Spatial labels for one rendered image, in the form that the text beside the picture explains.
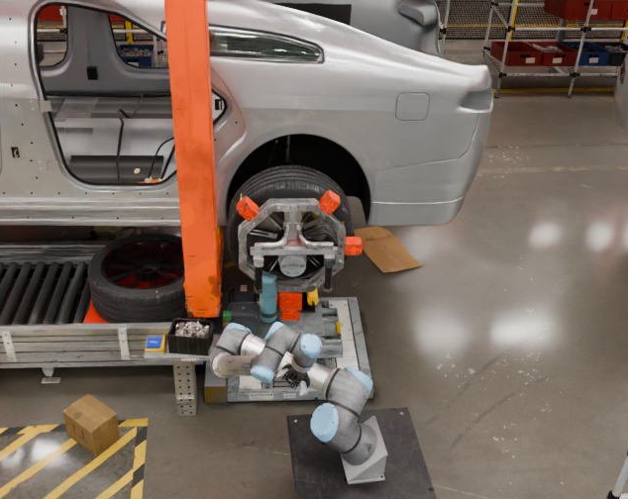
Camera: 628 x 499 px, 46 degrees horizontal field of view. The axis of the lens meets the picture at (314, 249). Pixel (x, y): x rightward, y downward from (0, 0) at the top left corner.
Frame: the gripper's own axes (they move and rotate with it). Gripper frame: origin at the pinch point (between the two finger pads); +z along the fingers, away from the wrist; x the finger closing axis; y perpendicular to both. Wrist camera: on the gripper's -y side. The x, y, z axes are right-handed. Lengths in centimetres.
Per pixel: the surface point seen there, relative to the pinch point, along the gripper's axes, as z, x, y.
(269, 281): 17, -43, -50
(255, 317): 56, -45, -53
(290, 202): -14, -56, -73
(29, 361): 100, -129, 27
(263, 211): -10, -63, -62
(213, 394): 83, -39, -15
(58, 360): 97, -117, 18
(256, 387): 78, -23, -31
